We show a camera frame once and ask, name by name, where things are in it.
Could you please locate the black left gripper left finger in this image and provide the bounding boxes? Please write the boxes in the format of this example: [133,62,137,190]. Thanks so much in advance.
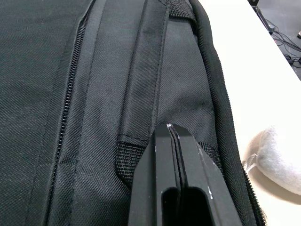
[127,124,182,226]

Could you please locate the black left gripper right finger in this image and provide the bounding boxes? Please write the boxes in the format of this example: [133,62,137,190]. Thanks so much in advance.
[169,124,243,226]

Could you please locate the black metal stand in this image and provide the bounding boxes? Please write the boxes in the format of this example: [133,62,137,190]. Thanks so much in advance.
[248,0,276,36]

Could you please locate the black fabric laptop bag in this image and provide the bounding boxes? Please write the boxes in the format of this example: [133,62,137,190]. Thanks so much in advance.
[0,0,265,226]

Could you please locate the white fluffy plush object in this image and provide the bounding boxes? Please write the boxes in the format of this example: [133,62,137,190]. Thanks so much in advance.
[242,125,301,196]

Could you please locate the black floor cables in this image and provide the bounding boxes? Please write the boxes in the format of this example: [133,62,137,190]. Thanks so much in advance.
[253,4,301,80]

